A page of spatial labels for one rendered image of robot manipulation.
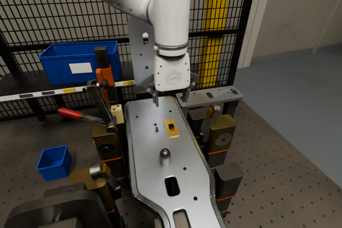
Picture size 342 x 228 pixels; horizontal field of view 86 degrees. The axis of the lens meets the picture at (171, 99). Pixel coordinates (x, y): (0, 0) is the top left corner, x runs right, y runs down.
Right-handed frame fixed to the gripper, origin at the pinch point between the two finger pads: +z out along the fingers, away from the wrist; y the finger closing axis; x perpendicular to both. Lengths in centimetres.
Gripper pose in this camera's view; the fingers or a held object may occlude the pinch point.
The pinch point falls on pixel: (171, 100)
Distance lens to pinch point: 57.3
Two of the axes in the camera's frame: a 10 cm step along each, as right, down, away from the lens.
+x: -2.5, -5.7, 7.8
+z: 0.0, 8.1, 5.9
